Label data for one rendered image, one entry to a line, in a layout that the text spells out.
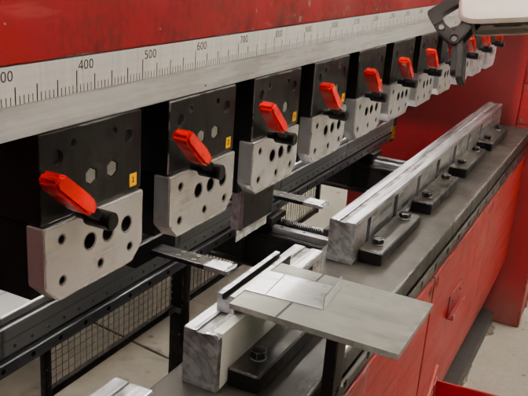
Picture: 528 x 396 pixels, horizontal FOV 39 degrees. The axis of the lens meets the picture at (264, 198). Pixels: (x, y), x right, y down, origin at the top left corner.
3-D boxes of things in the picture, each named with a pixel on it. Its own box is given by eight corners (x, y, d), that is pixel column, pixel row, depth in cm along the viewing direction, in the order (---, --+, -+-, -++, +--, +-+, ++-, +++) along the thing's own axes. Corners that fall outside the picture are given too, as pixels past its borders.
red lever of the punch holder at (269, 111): (279, 100, 96) (298, 137, 104) (251, 96, 97) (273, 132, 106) (273, 112, 95) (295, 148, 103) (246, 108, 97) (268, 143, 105)
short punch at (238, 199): (240, 243, 112) (244, 184, 109) (229, 240, 113) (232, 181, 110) (270, 225, 120) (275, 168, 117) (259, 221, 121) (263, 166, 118)
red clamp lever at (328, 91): (336, 81, 113) (350, 114, 121) (312, 77, 114) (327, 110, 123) (333, 91, 112) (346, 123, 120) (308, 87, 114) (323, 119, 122)
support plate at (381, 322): (397, 361, 100) (398, 354, 100) (229, 308, 111) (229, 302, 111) (432, 309, 115) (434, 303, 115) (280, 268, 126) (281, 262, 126)
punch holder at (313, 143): (308, 166, 120) (317, 63, 115) (262, 155, 124) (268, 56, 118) (342, 147, 133) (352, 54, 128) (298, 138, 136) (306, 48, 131)
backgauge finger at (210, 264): (213, 292, 117) (214, 263, 115) (82, 253, 128) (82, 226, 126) (249, 266, 127) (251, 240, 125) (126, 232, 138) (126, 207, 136)
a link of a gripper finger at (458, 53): (468, 28, 83) (464, 86, 83) (439, 30, 85) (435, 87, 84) (465, 18, 80) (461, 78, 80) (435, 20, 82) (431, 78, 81)
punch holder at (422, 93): (413, 108, 171) (423, 35, 166) (379, 102, 175) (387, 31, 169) (430, 98, 184) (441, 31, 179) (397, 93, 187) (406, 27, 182)
